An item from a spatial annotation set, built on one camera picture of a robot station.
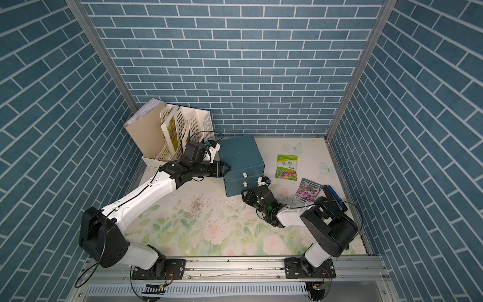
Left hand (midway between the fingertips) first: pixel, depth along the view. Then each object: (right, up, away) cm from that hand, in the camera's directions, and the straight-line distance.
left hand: (231, 169), depth 80 cm
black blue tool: (+49, -13, +14) cm, 52 cm away
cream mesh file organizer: (-29, +22, +19) cm, 42 cm away
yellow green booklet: (-32, +17, +16) cm, 40 cm away
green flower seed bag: (+29, -1, +26) cm, 38 cm away
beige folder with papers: (-42, +19, +9) cm, 47 cm away
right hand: (+5, -13, +9) cm, 17 cm away
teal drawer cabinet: (+6, +4, +2) cm, 8 cm away
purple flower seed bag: (+37, -14, +16) cm, 43 cm away
